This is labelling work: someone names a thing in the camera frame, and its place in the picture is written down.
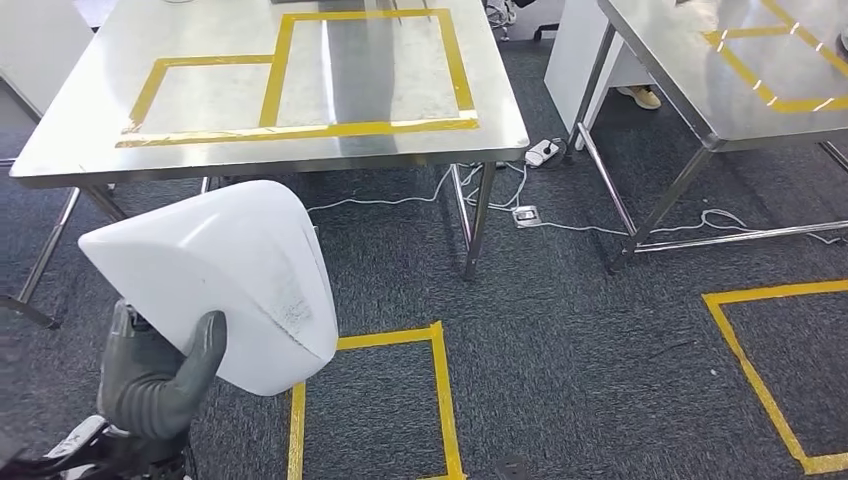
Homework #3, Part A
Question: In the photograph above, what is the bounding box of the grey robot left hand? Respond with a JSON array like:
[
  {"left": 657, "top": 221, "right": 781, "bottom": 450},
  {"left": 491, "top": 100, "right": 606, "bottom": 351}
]
[{"left": 97, "top": 299, "right": 229, "bottom": 417}]

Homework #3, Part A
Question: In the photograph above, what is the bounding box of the white curved plastic part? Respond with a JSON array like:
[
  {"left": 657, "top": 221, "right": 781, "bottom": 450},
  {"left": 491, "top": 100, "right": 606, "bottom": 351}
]
[{"left": 78, "top": 180, "right": 340, "bottom": 398}]

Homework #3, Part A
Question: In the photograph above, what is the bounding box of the steel workbench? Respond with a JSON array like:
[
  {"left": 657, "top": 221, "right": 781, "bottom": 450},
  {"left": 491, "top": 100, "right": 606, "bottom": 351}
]
[
  {"left": 0, "top": 0, "right": 531, "bottom": 331},
  {"left": 566, "top": 0, "right": 848, "bottom": 274}
]

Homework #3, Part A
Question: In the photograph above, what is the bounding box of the yellow floor tape square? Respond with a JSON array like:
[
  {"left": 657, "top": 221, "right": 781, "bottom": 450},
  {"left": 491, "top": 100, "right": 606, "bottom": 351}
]
[
  {"left": 700, "top": 278, "right": 848, "bottom": 477},
  {"left": 286, "top": 321, "right": 467, "bottom": 480}
]

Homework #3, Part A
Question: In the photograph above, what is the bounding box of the white cabinet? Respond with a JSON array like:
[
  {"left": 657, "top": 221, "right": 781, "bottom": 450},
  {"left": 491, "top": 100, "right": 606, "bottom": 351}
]
[{"left": 0, "top": 0, "right": 94, "bottom": 121}]

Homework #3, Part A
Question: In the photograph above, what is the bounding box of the white power strip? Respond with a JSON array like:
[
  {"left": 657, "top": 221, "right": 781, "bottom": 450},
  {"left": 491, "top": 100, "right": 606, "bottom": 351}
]
[{"left": 524, "top": 138, "right": 562, "bottom": 168}]

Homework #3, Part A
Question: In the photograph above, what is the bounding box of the white desk panel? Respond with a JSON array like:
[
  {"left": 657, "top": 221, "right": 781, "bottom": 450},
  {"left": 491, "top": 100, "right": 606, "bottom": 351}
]
[{"left": 543, "top": 0, "right": 657, "bottom": 152}]

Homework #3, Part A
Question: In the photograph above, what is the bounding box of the person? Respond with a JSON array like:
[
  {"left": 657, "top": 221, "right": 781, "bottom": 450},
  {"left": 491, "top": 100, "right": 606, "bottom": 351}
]
[{"left": 616, "top": 84, "right": 662, "bottom": 111}]

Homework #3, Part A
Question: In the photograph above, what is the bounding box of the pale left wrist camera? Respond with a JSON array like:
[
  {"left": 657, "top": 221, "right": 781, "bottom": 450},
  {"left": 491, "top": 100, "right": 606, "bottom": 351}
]
[{"left": 44, "top": 415, "right": 109, "bottom": 465}]

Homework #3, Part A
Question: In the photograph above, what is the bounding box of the white power cable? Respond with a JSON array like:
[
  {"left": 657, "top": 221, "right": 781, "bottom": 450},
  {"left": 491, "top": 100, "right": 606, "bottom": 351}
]
[{"left": 305, "top": 158, "right": 848, "bottom": 248}]

